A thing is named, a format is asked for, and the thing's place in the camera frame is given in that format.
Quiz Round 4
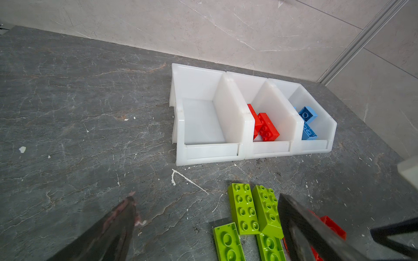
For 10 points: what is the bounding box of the green lego brick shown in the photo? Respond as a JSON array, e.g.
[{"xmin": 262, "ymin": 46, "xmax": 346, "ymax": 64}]
[
  {"xmin": 213, "ymin": 223, "xmax": 246, "ymax": 261},
  {"xmin": 228, "ymin": 183, "xmax": 260, "ymax": 235},
  {"xmin": 256, "ymin": 233, "xmax": 286, "ymax": 261},
  {"xmin": 251, "ymin": 185, "xmax": 284, "ymax": 239}
]

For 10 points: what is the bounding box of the green lego brick bottom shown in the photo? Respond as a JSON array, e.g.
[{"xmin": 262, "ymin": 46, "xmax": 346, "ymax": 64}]
[{"xmin": 256, "ymin": 233, "xmax": 286, "ymax": 261}]

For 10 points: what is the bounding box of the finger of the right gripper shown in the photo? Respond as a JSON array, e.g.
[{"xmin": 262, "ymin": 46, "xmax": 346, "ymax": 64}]
[{"xmin": 369, "ymin": 216, "xmax": 418, "ymax": 260}]

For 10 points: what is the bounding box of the white left storage bin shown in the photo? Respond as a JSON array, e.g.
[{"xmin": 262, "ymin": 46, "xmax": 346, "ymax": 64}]
[{"xmin": 169, "ymin": 64, "xmax": 255, "ymax": 166}]

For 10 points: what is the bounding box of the red double lego brick top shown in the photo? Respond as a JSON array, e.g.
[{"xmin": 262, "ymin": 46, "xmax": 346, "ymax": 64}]
[{"xmin": 258, "ymin": 113, "xmax": 280, "ymax": 141}]

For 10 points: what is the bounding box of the white middle storage bin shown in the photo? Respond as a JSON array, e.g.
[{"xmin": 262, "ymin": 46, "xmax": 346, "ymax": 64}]
[{"xmin": 227, "ymin": 72, "xmax": 303, "ymax": 159}]

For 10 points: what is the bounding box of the white right storage bin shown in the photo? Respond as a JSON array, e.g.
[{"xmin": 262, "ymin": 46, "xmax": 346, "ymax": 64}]
[{"xmin": 270, "ymin": 79, "xmax": 337, "ymax": 154}]

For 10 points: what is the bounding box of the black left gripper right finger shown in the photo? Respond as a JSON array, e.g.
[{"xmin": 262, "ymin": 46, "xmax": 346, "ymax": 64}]
[{"xmin": 278, "ymin": 194, "xmax": 368, "ymax": 261}]

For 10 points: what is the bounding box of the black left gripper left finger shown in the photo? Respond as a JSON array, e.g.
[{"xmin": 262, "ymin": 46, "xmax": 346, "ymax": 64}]
[{"xmin": 49, "ymin": 196, "xmax": 137, "ymax": 261}]

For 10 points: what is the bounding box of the blue lego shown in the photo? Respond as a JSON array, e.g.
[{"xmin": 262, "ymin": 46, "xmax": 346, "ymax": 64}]
[{"xmin": 302, "ymin": 123, "xmax": 318, "ymax": 140}]

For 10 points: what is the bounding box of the blue lego brick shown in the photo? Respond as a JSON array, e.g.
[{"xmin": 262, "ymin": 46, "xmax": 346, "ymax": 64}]
[{"xmin": 298, "ymin": 107, "xmax": 318, "ymax": 125}]

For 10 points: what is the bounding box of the red arch lego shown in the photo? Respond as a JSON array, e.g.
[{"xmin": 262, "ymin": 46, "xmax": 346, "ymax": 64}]
[{"xmin": 283, "ymin": 210, "xmax": 322, "ymax": 261}]

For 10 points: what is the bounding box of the white storage bin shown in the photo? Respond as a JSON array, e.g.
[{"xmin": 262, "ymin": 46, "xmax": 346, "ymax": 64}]
[
  {"xmin": 169, "ymin": 64, "xmax": 255, "ymax": 166},
  {"xmin": 270, "ymin": 79, "xmax": 337, "ymax": 154},
  {"xmin": 227, "ymin": 72, "xmax": 303, "ymax": 159}
]

